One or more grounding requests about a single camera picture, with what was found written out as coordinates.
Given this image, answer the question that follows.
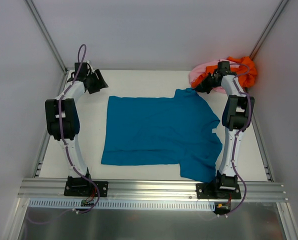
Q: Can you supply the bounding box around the teal blue t shirt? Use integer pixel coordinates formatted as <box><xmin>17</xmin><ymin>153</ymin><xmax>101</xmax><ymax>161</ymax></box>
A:
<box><xmin>101</xmin><ymin>88</ymin><xmax>223</xmax><ymax>182</ymax></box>

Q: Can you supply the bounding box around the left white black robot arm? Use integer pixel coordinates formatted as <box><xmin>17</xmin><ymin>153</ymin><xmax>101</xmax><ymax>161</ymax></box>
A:
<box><xmin>45</xmin><ymin>62</ymin><xmax>108</xmax><ymax>198</ymax></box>

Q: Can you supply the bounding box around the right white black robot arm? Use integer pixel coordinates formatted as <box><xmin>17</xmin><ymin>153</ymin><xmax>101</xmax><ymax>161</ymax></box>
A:
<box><xmin>194</xmin><ymin>61</ymin><xmax>255</xmax><ymax>200</ymax></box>

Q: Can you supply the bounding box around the pink t shirt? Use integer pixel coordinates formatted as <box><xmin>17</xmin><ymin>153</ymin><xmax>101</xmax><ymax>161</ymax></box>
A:
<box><xmin>188</xmin><ymin>59</ymin><xmax>227</xmax><ymax>94</ymax></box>

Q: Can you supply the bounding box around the orange t shirt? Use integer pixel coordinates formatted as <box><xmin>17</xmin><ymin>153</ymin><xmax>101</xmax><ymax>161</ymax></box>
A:
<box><xmin>190</xmin><ymin>56</ymin><xmax>259</xmax><ymax>89</ymax></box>

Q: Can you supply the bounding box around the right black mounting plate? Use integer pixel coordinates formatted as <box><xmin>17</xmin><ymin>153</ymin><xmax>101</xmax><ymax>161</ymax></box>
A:
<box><xmin>195</xmin><ymin>182</ymin><xmax>242</xmax><ymax>200</ymax></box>

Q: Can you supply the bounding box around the black mounting plate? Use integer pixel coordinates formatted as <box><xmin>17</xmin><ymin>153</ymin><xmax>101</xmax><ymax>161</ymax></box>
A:
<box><xmin>63</xmin><ymin>178</ymin><xmax>109</xmax><ymax>198</ymax></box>
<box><xmin>195</xmin><ymin>182</ymin><xmax>242</xmax><ymax>200</ymax></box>

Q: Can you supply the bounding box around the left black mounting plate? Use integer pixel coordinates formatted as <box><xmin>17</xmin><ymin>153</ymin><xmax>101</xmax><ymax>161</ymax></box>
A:
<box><xmin>63</xmin><ymin>178</ymin><xmax>109</xmax><ymax>198</ymax></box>

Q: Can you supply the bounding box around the right aluminium corner post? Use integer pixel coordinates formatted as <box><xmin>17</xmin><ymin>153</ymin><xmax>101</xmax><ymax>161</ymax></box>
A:
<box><xmin>249</xmin><ymin>0</ymin><xmax>290</xmax><ymax>60</ymax></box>

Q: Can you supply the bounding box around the aluminium corner post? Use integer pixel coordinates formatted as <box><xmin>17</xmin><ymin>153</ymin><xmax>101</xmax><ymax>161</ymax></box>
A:
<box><xmin>249</xmin><ymin>0</ymin><xmax>290</xmax><ymax>60</ymax></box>
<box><xmin>24</xmin><ymin>0</ymin><xmax>68</xmax><ymax>73</ymax></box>

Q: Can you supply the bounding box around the left aluminium corner post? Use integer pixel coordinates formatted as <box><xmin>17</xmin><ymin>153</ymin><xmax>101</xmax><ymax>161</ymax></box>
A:
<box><xmin>24</xmin><ymin>0</ymin><xmax>68</xmax><ymax>73</ymax></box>

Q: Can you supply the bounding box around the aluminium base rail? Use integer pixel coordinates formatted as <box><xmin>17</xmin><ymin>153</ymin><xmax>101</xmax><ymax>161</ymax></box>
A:
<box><xmin>17</xmin><ymin>178</ymin><xmax>289</xmax><ymax>203</ymax></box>

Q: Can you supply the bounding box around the white slotted cable duct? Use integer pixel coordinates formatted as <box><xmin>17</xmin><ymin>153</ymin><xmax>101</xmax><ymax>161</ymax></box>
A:
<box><xmin>28</xmin><ymin>198</ymin><xmax>215</xmax><ymax>212</ymax></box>

